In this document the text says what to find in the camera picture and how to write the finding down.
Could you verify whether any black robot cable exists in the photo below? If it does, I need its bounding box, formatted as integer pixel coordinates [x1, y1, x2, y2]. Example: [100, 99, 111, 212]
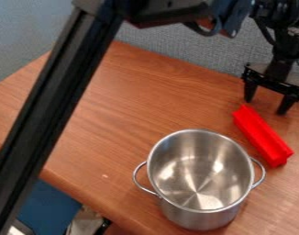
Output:
[184, 12, 239, 38]

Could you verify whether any metal pot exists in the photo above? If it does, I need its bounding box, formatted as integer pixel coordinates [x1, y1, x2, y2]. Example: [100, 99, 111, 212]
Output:
[138, 129, 266, 231]

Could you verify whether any white object at corner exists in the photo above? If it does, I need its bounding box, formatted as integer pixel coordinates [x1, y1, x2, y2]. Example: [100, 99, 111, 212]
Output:
[8, 227, 26, 235]

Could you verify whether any grey table leg bracket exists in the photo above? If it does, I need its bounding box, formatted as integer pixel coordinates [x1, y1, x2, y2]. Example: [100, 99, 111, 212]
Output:
[66, 206, 112, 235]

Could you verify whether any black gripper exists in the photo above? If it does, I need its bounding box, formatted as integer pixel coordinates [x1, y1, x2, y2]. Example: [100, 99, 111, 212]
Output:
[242, 61, 299, 115]

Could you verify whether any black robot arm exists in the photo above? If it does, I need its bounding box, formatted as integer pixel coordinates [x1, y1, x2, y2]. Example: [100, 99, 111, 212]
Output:
[0, 0, 299, 235]

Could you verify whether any red block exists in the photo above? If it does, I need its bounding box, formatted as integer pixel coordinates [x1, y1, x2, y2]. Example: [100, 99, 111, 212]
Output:
[232, 105, 294, 168]

